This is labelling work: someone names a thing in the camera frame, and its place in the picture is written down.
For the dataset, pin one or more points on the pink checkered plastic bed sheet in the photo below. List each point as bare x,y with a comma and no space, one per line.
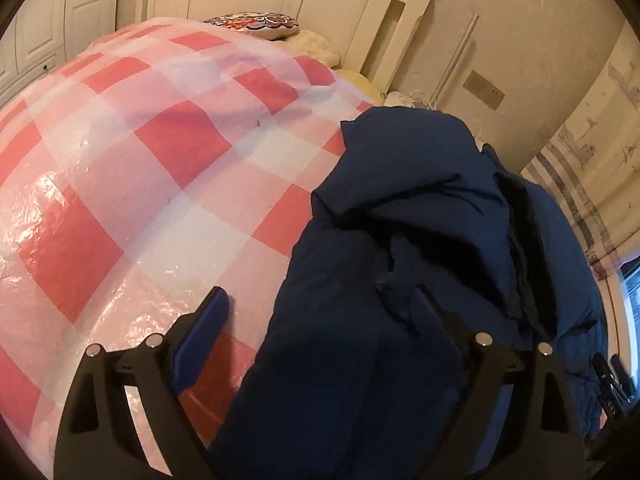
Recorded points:
150,185

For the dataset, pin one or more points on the pale yellow pillow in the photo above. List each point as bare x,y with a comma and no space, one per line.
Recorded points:
357,82

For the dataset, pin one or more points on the striped curtain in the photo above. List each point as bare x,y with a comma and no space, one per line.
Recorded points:
590,160

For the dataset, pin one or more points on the white wooden headboard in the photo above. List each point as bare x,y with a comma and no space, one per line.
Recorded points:
350,0

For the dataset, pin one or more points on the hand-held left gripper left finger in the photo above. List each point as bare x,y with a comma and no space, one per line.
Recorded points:
200,335

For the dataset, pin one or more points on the cream pillow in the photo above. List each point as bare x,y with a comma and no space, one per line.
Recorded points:
315,45

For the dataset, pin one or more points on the white pole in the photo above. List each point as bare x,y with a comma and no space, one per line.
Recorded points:
457,55

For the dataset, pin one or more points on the white wardrobe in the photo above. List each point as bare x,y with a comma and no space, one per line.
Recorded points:
50,20

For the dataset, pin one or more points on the beige wall plate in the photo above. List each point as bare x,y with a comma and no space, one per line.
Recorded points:
484,90

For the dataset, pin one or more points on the window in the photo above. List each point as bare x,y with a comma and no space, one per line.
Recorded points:
631,295

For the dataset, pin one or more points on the patterned decorative pillow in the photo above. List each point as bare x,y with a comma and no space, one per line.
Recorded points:
255,25

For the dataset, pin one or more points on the navy blue down jacket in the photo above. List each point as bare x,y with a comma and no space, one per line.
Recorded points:
400,200

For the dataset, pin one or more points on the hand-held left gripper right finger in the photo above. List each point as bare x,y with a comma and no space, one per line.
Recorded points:
425,310

